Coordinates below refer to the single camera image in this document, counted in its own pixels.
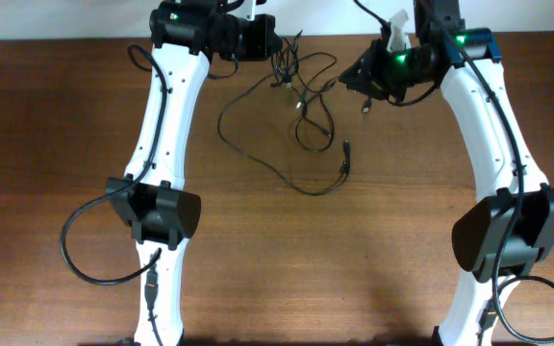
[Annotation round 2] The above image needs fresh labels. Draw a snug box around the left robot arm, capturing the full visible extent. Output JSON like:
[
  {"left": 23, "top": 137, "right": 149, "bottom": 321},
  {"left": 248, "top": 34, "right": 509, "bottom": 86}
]
[{"left": 107, "top": 1, "right": 282, "bottom": 346}]

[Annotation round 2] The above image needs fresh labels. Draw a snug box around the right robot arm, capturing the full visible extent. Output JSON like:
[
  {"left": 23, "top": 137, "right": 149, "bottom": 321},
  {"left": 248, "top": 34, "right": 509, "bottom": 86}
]
[{"left": 340, "top": 1, "right": 554, "bottom": 345}]

